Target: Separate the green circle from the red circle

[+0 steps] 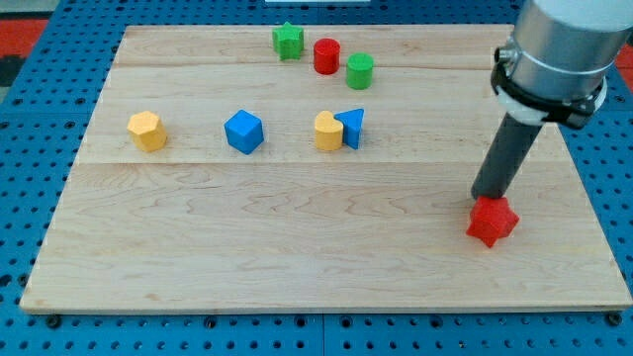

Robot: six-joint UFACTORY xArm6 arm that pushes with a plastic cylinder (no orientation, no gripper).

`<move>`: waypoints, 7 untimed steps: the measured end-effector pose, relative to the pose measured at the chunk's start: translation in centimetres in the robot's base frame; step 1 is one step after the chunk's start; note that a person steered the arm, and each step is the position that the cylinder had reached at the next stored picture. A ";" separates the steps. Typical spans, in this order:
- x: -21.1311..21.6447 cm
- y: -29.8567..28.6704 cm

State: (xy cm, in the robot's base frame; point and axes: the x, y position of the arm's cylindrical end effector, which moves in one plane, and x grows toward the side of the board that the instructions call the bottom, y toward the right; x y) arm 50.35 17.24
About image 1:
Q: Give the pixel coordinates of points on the light wooden board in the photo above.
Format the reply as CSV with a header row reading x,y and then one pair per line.
x,y
197,227

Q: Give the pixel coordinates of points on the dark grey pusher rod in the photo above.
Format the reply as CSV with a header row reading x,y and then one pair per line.
x,y
505,156

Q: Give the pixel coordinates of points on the yellow heart block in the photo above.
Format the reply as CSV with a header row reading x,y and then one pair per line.
x,y
328,131

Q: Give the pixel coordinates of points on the red star block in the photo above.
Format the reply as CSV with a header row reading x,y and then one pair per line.
x,y
491,220

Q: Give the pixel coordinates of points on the green star block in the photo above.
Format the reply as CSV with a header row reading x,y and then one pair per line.
x,y
288,41

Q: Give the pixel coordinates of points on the green cylinder block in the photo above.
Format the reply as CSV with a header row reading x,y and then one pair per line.
x,y
359,70

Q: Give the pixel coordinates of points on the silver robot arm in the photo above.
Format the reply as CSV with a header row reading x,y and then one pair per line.
x,y
552,68

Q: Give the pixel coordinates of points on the blue cube block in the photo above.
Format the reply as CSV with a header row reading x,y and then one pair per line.
x,y
244,132

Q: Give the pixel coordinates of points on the blue triangle block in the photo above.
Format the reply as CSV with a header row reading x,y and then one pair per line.
x,y
352,126

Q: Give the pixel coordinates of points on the red cylinder block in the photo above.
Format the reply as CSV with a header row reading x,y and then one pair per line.
x,y
326,56

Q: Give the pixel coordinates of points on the yellow hexagon block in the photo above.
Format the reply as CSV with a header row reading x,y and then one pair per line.
x,y
147,131

